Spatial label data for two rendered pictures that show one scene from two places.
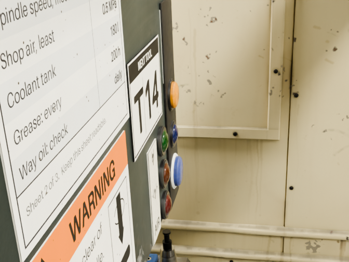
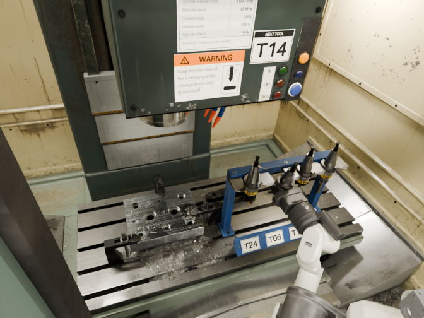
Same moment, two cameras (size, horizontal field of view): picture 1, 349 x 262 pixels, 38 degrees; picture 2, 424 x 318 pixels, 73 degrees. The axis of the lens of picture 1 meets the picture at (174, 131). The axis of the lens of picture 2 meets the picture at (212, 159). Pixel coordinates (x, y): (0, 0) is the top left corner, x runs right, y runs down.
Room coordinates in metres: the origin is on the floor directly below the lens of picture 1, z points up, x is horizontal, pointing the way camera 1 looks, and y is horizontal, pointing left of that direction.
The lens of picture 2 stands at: (-0.08, -0.46, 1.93)
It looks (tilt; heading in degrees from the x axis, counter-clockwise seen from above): 40 degrees down; 57
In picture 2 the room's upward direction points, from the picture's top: 4 degrees clockwise
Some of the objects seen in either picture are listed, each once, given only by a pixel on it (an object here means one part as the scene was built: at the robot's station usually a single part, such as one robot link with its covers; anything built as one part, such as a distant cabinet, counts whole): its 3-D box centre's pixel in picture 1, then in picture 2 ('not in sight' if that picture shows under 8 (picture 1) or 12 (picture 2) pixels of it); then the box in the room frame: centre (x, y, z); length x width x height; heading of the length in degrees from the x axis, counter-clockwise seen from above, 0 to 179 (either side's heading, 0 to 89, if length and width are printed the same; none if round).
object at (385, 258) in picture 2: not in sight; (292, 216); (0.84, 0.13, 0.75); 0.89 x 0.70 x 0.26; 79
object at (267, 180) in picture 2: not in sight; (265, 179); (0.51, 0.07, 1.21); 0.07 x 0.05 x 0.01; 79
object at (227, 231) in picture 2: not in sight; (228, 204); (0.42, 0.15, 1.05); 0.10 x 0.05 x 0.30; 79
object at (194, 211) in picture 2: not in sight; (206, 212); (0.35, 0.20, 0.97); 0.13 x 0.03 x 0.15; 169
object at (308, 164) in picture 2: not in sight; (308, 161); (0.67, 0.04, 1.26); 0.04 x 0.04 x 0.07
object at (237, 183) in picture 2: not in sight; (238, 185); (0.40, 0.10, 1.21); 0.07 x 0.05 x 0.01; 79
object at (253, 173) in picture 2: not in sight; (254, 172); (0.46, 0.09, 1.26); 0.04 x 0.04 x 0.07
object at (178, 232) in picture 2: not in sight; (162, 216); (0.18, 0.28, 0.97); 0.29 x 0.23 x 0.05; 169
